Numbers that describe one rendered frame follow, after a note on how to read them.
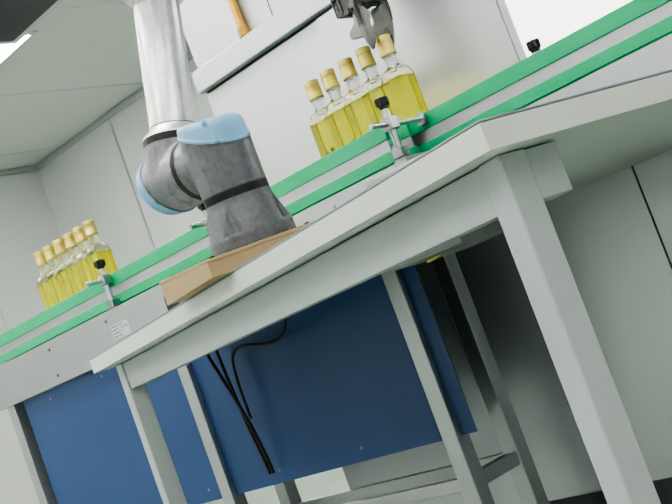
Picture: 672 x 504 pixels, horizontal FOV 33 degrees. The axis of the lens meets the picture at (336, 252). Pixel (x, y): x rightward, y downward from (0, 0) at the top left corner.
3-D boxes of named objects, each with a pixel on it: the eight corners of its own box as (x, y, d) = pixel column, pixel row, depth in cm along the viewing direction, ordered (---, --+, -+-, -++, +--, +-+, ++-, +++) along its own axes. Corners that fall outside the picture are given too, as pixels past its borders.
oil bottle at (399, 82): (446, 154, 236) (410, 59, 237) (430, 157, 232) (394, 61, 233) (427, 163, 240) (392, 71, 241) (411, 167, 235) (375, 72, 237)
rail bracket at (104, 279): (123, 305, 292) (106, 257, 293) (100, 311, 287) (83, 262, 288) (115, 309, 295) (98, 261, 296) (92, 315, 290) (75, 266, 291)
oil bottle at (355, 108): (406, 173, 243) (372, 82, 245) (390, 177, 239) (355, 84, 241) (388, 182, 247) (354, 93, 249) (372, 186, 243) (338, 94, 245)
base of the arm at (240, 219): (233, 250, 182) (211, 193, 182) (201, 265, 195) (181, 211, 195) (311, 222, 189) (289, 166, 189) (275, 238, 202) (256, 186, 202)
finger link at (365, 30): (360, 58, 240) (352, 18, 242) (378, 46, 236) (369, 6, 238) (349, 56, 238) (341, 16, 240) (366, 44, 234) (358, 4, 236)
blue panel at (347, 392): (524, 406, 235) (452, 216, 239) (476, 431, 222) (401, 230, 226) (117, 517, 343) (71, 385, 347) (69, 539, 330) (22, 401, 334)
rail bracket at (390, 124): (440, 147, 227) (419, 90, 228) (388, 157, 215) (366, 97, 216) (430, 153, 229) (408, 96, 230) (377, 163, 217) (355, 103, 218)
